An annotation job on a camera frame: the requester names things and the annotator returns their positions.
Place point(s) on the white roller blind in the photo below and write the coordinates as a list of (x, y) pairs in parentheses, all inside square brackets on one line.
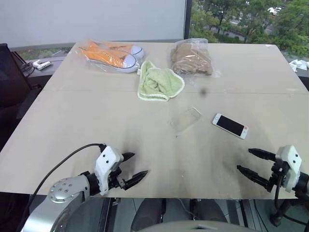
[(91, 19)]

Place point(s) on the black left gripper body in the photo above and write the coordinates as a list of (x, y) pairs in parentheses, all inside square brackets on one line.
[(116, 180)]

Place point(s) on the white power strip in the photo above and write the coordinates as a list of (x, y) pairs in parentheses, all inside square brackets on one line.
[(42, 65)]

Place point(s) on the green terry towel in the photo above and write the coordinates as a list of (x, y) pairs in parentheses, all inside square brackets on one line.
[(158, 83)]

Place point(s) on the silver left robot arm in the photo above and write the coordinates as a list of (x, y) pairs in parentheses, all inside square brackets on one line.
[(62, 195)]

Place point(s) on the orange shoes in bag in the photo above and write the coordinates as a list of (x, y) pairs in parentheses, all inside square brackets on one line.
[(90, 64)]

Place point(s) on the black chair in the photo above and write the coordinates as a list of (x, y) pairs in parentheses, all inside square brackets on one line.
[(10, 77)]

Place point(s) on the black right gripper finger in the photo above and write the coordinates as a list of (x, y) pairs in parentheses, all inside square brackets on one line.
[(264, 154), (256, 178)]

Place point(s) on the grey robot torso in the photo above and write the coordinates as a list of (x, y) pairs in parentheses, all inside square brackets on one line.
[(193, 227)]

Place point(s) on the dark rounded shape under table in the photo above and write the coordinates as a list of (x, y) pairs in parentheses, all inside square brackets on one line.
[(210, 210), (147, 212)]

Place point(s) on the white smartphone with black screen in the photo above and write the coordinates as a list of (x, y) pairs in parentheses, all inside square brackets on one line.
[(230, 125)]

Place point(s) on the clear phone case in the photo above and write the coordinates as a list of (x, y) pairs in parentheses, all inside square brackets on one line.
[(186, 119)]

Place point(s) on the dark window pillar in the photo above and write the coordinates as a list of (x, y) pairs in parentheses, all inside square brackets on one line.
[(188, 19)]

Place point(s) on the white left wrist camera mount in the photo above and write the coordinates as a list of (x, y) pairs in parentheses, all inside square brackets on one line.
[(106, 160)]

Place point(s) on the brown folded garment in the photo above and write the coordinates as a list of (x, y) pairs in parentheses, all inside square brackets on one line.
[(190, 60)]

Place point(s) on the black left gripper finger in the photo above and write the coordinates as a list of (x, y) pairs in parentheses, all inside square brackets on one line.
[(136, 178), (127, 156)]

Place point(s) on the orange canvas sneaker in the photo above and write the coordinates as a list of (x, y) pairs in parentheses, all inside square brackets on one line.
[(106, 58), (113, 47)]

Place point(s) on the brown plush in plastic bag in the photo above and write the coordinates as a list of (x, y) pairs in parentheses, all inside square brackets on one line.
[(216, 72)]

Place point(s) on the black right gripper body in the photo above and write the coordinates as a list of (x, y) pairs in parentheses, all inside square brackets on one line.
[(275, 169)]

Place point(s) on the crumpled white paper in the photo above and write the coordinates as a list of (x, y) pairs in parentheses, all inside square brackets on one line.
[(299, 64)]

